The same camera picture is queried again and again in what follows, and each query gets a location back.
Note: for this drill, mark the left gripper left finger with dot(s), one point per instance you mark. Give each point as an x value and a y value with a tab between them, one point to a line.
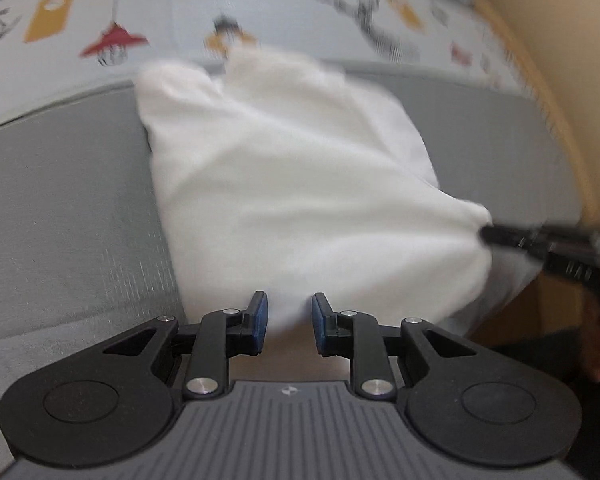
217	338

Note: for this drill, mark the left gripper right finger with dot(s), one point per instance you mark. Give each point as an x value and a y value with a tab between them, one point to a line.
356	337

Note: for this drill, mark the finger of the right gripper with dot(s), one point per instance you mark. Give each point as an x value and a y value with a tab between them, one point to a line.
529	240

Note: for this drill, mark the white t-shirt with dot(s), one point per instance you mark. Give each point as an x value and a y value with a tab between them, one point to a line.
284	174

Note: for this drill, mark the deer print bed sheet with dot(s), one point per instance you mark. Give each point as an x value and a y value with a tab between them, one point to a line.
51	50

